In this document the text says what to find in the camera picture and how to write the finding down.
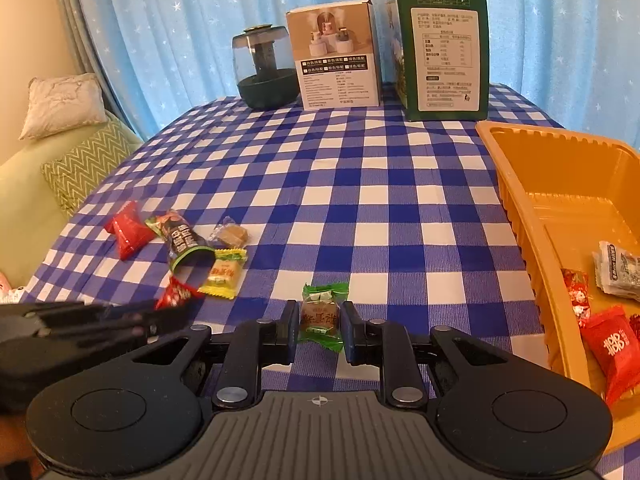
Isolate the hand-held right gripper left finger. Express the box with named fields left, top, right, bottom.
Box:
left=127, top=300, right=301, bottom=410

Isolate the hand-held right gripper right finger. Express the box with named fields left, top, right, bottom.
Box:
left=340, top=300, right=511, bottom=410

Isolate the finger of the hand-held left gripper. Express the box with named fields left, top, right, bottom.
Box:
left=75, top=304, right=193, bottom=328
left=45, top=322, right=161, bottom=345

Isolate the green candy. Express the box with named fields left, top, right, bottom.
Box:
left=297, top=281, right=350, bottom=353

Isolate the yellow candy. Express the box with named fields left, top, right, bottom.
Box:
left=197, top=247, right=248, bottom=301

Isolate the dark green snack packet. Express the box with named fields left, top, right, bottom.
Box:
left=145, top=209, right=216, bottom=273

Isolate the red twisted candy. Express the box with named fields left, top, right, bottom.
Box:
left=104, top=200, right=157, bottom=261

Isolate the brown candy clear wrapper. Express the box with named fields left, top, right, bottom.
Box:
left=207, top=216, right=251, bottom=250

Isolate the red white patterned candy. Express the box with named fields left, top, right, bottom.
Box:
left=560, top=268, right=592, bottom=328

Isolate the orange plastic tray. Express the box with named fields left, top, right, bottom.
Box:
left=475, top=120, right=640, bottom=453

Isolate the large red snack packet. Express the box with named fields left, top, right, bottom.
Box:
left=580, top=305, right=640, bottom=408

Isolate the grey snack packet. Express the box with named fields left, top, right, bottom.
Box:
left=592, top=240, right=640, bottom=303

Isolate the person's left hand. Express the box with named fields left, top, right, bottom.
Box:
left=0, top=412, right=36, bottom=466

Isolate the blue white checkered tablecloth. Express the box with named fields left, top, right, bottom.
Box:
left=20, top=82, right=640, bottom=480

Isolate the light green sofa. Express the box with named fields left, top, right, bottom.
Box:
left=0, top=110, right=146, bottom=291

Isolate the green zigzag cushion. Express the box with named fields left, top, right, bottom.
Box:
left=41, top=119, right=146, bottom=221

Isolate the white cushion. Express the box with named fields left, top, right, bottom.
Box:
left=19, top=73, right=108, bottom=141

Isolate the dark green glass humidifier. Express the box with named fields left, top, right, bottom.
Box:
left=231, top=24, right=301, bottom=110

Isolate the white cardboard box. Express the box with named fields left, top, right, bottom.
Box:
left=285, top=0, right=383, bottom=110

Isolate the grey curtain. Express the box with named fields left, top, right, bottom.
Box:
left=52, top=0, right=151, bottom=141

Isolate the green cardboard box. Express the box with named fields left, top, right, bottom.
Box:
left=382, top=0, right=491, bottom=122

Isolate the blue star-print curtain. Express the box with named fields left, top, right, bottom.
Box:
left=70, top=0, right=640, bottom=151

